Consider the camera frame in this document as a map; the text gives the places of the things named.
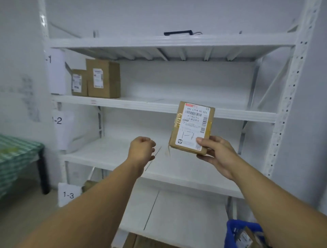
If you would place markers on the person's right hand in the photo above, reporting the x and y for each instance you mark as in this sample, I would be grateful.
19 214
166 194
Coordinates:
222 155

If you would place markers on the person's left hand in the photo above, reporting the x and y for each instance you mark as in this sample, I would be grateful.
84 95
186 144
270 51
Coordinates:
140 150

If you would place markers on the white metal shelf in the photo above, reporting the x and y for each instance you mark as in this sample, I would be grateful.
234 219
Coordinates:
178 163

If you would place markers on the small parcel yellow tape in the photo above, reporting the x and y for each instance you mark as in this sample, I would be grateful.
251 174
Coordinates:
178 132

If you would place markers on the green printed cardboard box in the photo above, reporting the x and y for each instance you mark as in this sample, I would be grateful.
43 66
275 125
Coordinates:
89 185

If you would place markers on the blue plastic crate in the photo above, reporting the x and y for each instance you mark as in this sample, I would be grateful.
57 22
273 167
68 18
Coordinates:
230 230

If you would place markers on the brown parcel marked 7936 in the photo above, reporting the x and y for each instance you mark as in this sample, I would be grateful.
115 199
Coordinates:
84 85

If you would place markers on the pile of parcels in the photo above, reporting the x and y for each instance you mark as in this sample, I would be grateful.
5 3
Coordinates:
249 239

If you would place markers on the person's right forearm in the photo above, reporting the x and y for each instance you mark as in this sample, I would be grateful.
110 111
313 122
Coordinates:
281 204

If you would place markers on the person's left forearm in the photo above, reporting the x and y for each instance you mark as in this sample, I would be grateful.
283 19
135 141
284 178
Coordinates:
84 214

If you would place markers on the white paper shelf label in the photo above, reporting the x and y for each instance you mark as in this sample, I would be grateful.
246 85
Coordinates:
67 195
62 132
57 76

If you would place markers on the flattened brown cardboard sheet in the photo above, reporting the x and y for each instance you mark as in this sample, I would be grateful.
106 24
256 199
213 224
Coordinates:
143 242

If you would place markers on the black flat device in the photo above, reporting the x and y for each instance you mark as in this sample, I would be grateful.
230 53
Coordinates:
177 32

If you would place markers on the green checked tablecloth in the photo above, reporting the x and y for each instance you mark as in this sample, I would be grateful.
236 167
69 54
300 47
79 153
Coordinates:
15 158

